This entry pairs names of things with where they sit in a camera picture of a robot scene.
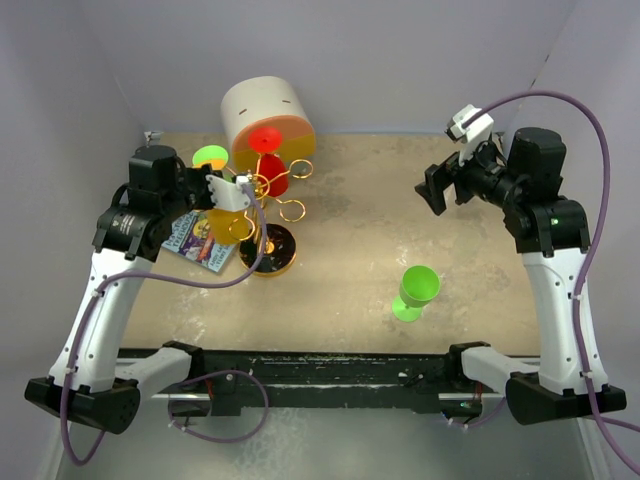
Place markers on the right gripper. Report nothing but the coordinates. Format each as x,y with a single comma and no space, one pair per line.
441,175

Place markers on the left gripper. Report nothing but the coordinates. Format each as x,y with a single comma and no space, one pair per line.
199,175

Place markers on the green wine glass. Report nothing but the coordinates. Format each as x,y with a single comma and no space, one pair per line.
214,156
419,286

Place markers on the orange wine glass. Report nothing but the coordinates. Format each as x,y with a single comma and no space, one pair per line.
227,228

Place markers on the red wine glass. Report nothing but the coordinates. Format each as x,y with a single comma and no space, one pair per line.
272,174

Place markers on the gold wine glass rack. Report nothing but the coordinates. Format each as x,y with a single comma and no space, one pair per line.
274,246

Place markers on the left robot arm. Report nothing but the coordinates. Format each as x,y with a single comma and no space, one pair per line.
84,385

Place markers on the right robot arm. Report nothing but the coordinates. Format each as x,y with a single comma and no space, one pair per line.
551,235

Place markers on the children's paperback book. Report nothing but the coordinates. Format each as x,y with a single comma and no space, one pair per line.
192,239

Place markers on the round mini drawer chest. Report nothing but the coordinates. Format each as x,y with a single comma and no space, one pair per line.
265,101

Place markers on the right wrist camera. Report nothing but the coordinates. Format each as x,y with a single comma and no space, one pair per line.
470,127

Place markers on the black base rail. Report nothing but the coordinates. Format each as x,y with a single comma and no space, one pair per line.
321,380

